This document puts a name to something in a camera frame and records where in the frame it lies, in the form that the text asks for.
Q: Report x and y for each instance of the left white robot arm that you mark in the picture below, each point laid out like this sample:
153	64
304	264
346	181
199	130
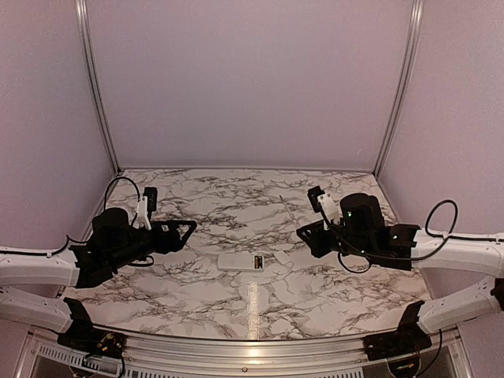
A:
53	267

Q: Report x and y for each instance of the white remote control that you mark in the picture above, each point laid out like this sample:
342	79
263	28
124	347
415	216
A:
239	262

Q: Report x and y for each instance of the aluminium frame post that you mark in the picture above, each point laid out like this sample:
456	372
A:
406	72
96	93

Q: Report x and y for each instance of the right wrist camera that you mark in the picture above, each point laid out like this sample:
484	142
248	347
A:
323	203

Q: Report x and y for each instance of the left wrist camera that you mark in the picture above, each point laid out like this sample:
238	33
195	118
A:
146	206

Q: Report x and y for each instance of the left aluminium frame post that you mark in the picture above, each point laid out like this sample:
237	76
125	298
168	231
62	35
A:
96	93

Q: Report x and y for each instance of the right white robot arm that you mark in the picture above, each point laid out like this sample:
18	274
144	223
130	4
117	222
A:
465	252

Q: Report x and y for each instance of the white battery cover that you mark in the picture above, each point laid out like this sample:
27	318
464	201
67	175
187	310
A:
281	257

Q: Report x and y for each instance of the front aluminium rail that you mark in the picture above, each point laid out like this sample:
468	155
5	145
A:
145	355

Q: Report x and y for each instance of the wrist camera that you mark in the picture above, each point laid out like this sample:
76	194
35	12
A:
146	206
323	203

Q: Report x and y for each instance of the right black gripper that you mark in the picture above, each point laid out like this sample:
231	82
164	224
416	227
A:
317	246

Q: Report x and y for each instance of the right aluminium frame post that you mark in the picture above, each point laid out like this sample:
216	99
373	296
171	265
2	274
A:
406	72

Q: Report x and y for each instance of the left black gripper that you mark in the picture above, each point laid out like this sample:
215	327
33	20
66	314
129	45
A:
175	242

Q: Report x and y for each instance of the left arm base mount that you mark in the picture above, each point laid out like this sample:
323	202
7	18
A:
84	336

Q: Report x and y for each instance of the black gold battery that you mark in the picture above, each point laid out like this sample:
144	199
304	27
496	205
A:
258	262

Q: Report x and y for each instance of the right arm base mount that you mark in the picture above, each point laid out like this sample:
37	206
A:
407	338

